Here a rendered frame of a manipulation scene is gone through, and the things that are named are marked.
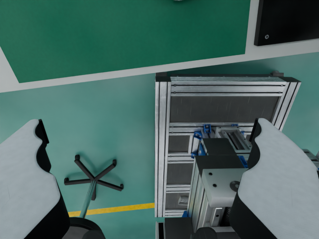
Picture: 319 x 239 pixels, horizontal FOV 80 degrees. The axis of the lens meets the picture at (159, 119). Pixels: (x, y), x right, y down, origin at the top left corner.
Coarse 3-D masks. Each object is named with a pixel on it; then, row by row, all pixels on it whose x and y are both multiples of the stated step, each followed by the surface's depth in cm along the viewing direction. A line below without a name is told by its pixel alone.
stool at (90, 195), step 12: (84, 168) 160; (108, 168) 161; (72, 180) 169; (84, 180) 168; (96, 180) 167; (84, 204) 146; (84, 216) 139; (72, 228) 119; (84, 228) 119; (96, 228) 124
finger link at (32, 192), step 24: (0, 144) 9; (24, 144) 9; (0, 168) 7; (24, 168) 7; (48, 168) 9; (0, 192) 6; (24, 192) 6; (48, 192) 6; (0, 216) 6; (24, 216) 6; (48, 216) 6
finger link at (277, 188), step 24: (264, 120) 11; (264, 144) 9; (288, 144) 9; (264, 168) 8; (288, 168) 8; (312, 168) 8; (240, 192) 7; (264, 192) 7; (288, 192) 7; (312, 192) 7; (240, 216) 6; (264, 216) 6; (288, 216) 6; (312, 216) 6
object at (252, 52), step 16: (256, 0) 44; (256, 16) 46; (0, 48) 48; (256, 48) 50; (272, 48) 50; (288, 48) 50; (304, 48) 50; (0, 64) 50; (176, 64) 51; (192, 64) 51; (208, 64) 52; (0, 80) 52; (16, 80) 52; (48, 80) 52; (64, 80) 52; (80, 80) 52
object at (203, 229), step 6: (204, 228) 5; (210, 228) 5; (84, 234) 5; (90, 234) 5; (96, 234) 5; (102, 234) 5; (198, 234) 5; (204, 234) 5; (210, 234) 5; (216, 234) 5
